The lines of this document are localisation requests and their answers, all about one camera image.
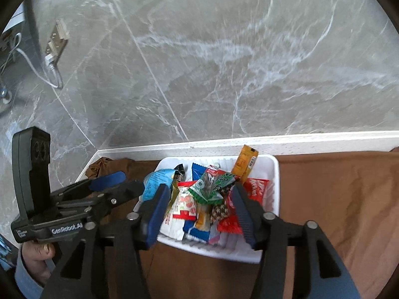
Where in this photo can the white water heater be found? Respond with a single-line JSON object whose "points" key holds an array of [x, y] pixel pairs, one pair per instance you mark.
{"points": [[14, 20]]}

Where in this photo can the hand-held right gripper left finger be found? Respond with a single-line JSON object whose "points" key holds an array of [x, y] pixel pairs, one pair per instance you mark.
{"points": [[154, 215]]}

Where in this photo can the light blue snack packet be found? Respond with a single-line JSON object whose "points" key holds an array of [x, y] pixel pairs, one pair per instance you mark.
{"points": [[156, 180]]}

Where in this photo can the person's left forearm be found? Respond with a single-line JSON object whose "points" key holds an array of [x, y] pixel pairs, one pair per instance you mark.
{"points": [[28, 286]]}

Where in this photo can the checkered snack packet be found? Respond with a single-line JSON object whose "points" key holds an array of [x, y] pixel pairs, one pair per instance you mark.
{"points": [[219, 213]]}

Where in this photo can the green snack packet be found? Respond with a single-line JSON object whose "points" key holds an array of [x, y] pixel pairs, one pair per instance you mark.
{"points": [[212, 190]]}

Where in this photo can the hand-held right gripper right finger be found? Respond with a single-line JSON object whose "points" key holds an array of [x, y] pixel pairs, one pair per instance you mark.
{"points": [[244, 218]]}

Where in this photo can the person's left hand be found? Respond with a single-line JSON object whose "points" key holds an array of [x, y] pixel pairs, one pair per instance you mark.
{"points": [[36, 255]]}

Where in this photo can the brown cloth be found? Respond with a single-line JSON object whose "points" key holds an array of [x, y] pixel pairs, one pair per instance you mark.
{"points": [[327, 193]]}

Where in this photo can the gold wrapper snack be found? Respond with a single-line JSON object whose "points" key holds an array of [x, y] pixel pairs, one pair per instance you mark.
{"points": [[173, 197]]}

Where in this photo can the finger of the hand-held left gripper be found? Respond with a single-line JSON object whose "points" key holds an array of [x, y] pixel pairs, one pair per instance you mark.
{"points": [[107, 180], [124, 193]]}

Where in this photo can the red chocolate packet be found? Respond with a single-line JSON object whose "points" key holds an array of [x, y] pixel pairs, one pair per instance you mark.
{"points": [[255, 187]]}

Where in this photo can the dark brown candy wrapper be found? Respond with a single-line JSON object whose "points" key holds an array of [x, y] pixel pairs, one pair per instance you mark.
{"points": [[179, 171]]}

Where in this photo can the orange yellow candy packet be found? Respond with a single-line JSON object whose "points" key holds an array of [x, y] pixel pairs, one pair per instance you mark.
{"points": [[244, 162]]}

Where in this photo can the blue roll cake packet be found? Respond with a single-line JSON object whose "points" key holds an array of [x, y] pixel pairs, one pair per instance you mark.
{"points": [[194, 232]]}

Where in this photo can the gold wall socket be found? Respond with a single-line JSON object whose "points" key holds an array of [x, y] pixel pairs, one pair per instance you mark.
{"points": [[56, 43]]}

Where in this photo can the white plastic tray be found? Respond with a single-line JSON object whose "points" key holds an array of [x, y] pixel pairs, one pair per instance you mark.
{"points": [[271, 174]]}

